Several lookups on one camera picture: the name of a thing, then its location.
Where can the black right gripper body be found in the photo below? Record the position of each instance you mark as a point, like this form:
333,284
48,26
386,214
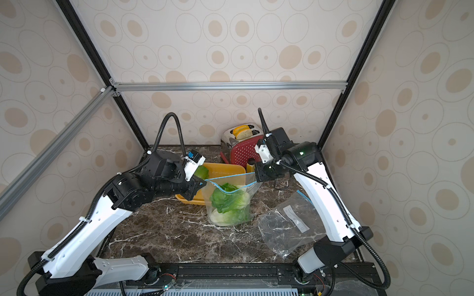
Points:
263,172

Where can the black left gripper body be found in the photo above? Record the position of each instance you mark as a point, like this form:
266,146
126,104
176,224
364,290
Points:
176,182

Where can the clear zipper bag blue seal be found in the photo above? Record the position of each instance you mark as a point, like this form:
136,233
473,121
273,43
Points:
250,188

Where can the chinese cabbage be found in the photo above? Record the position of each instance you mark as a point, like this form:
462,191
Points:
202,172
230,218
229,197

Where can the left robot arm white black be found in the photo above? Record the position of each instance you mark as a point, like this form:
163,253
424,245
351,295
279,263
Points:
69,269

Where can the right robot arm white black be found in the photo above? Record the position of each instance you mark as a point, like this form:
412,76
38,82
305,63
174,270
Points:
344,234

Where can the pale toast slice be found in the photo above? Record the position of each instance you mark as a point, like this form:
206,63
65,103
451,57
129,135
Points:
244,135

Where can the yellow toast slice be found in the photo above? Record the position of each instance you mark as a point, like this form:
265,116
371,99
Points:
236,131

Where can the red chrome toaster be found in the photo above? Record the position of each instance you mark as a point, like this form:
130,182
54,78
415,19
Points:
240,152

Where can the yellow rectangular tray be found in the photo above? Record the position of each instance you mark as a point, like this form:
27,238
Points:
234,172

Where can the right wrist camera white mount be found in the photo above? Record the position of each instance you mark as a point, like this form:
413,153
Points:
264,153

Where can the aluminium rail back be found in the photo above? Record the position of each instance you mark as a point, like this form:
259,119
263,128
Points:
232,86

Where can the aluminium rail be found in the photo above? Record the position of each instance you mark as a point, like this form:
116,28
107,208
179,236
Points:
232,86
12,194

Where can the aluminium rail left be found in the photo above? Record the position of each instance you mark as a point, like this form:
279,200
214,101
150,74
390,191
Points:
12,194

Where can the black frame post right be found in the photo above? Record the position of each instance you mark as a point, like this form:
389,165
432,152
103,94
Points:
371,38

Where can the black frame post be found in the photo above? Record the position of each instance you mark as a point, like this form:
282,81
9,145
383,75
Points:
72,18
371,38

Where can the black frame post left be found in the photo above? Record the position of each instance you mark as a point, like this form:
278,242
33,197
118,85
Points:
72,18

